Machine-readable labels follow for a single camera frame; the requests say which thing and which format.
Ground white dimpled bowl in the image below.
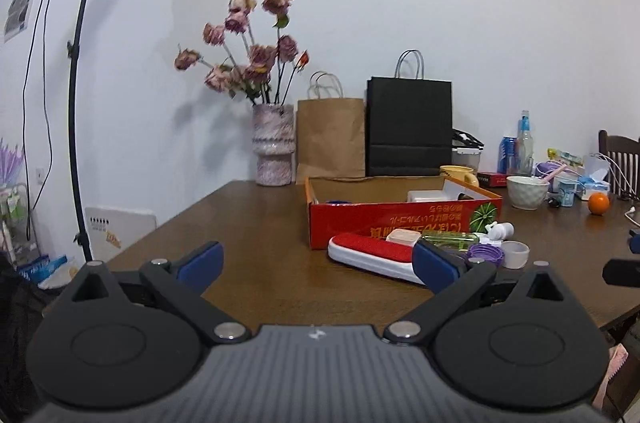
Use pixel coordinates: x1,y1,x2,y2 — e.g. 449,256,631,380
506,175,551,211

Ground purple straws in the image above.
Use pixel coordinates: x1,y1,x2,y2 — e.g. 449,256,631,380
0,138,25,186

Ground orange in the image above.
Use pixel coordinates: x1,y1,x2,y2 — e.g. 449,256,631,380
587,193,611,216

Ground dark wooden chair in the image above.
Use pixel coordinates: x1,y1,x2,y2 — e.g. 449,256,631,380
598,129,640,198

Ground white rectangular box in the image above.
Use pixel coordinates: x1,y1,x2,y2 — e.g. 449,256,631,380
406,189,446,204

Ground red cardboard box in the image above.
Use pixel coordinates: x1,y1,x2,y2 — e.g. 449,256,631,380
305,174,503,250

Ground black light stand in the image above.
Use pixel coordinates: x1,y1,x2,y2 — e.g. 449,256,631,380
66,0,108,264

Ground red white lint brush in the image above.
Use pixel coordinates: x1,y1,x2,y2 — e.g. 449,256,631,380
327,233,426,286

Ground brown paper bag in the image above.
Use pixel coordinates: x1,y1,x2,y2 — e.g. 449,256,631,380
296,71,367,181

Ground blue tissue pack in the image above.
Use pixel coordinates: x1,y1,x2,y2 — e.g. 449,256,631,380
575,155,612,198

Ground yellow mug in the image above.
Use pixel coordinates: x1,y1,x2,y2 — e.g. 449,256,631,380
440,165,480,188

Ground green spray bottle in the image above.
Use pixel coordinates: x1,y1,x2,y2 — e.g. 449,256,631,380
420,233,488,251

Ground flat red box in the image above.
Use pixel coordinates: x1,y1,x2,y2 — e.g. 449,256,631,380
476,171,511,188

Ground small white plastic container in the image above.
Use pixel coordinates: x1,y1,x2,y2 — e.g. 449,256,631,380
385,228,422,246

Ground blue drink can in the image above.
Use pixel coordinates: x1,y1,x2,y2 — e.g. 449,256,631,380
496,135,519,175

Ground white jar lid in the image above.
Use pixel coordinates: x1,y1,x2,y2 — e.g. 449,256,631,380
500,240,531,269

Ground small white bottle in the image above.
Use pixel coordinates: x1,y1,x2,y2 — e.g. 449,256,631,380
482,221,516,241

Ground purple ribbed lid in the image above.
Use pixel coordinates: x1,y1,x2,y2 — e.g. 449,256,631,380
465,243,504,271

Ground pink cloth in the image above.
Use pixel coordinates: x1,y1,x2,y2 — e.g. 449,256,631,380
592,343,628,409

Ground small blue white cup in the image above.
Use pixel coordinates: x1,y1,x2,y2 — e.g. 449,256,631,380
557,179,579,208

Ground yellow green packet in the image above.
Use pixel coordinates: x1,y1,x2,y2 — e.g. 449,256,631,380
546,148,583,166

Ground white container black lid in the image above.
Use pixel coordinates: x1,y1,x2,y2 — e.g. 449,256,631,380
451,128,485,174

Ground black paper bag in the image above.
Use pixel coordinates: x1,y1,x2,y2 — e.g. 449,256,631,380
365,49,454,178

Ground pink spoon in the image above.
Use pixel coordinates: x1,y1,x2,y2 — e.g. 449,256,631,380
537,164,568,184

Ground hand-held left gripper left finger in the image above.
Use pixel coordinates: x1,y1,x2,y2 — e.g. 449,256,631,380
70,241,251,345

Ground blue white packet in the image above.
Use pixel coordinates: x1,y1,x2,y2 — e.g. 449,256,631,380
17,254,68,286

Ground purple container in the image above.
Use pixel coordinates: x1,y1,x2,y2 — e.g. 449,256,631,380
535,160,566,181

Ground black cable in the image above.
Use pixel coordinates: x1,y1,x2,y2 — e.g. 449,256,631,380
31,0,68,208
22,0,66,249

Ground wall picture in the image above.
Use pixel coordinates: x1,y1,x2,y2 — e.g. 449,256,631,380
2,0,40,44

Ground white cable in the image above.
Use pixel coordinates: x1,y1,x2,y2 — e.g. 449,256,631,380
590,153,640,204

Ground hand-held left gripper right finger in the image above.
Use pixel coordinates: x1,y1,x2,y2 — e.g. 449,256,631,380
384,239,568,346

